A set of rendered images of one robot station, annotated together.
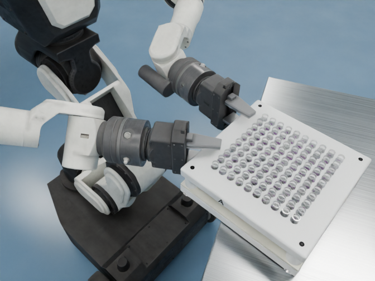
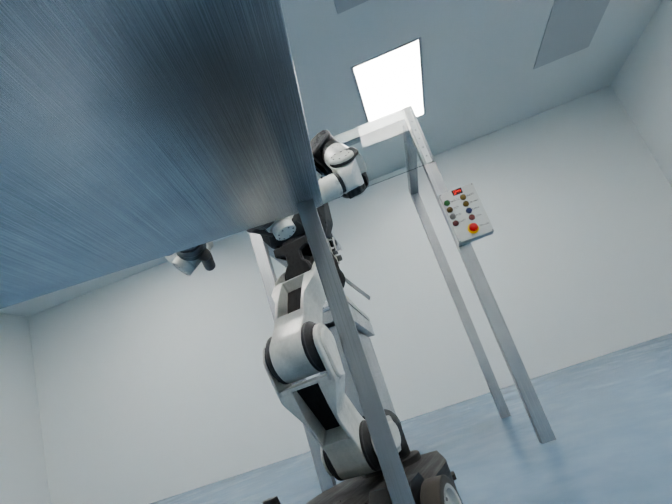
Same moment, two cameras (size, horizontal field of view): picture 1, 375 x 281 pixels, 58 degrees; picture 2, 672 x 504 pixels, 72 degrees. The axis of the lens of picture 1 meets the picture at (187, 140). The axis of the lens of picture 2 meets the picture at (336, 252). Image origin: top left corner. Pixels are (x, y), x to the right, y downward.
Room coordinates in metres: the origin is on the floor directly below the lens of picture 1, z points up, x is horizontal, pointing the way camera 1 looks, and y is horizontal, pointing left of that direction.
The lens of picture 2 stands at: (0.32, -1.14, 0.43)
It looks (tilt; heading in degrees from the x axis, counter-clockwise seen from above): 17 degrees up; 68
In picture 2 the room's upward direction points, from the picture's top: 19 degrees counter-clockwise
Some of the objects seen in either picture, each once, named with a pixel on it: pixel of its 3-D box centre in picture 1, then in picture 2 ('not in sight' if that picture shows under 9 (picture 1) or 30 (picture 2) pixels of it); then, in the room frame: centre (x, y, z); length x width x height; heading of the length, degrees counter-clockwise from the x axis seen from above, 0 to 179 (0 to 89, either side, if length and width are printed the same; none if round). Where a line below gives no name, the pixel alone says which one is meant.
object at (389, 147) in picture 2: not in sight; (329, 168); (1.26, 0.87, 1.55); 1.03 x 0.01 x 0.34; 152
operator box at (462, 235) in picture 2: not in sight; (465, 214); (1.73, 0.59, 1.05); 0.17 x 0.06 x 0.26; 152
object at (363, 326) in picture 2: not in sight; (340, 327); (1.34, 1.68, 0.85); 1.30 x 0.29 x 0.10; 62
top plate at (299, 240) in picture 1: (276, 166); not in sight; (0.37, -0.16, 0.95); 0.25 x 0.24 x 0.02; 139
